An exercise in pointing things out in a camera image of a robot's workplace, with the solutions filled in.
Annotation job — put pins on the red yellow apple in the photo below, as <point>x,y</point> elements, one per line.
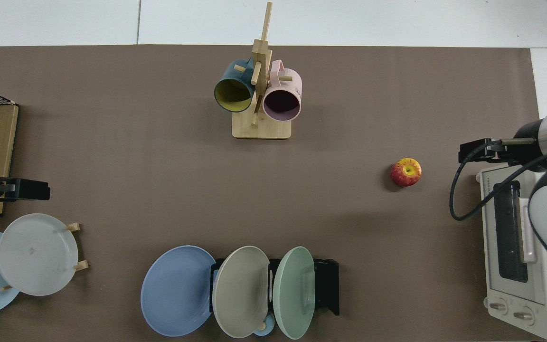
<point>405,173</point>

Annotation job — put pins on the grey plate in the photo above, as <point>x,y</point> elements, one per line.
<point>36,254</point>

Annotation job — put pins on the wooden plate rack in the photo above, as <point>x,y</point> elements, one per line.
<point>81,266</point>

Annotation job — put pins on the beige plate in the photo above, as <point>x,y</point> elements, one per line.
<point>240,294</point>

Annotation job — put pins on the black dish rack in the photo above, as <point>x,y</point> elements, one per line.
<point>328,285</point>

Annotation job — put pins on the green plate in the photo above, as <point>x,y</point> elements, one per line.
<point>292,294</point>

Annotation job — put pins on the brown table cloth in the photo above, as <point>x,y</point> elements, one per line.
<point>159,190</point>

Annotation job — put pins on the pale toaster oven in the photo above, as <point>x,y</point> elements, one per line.
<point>501,294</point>

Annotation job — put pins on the dark teal cup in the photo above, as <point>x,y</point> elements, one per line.
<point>230,76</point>

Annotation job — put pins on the wooden cup stand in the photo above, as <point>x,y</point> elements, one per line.
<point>261,128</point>

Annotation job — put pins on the pink cup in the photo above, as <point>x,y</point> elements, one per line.
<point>287,88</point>

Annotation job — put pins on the small blue round thing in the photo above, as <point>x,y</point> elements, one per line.
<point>260,331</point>

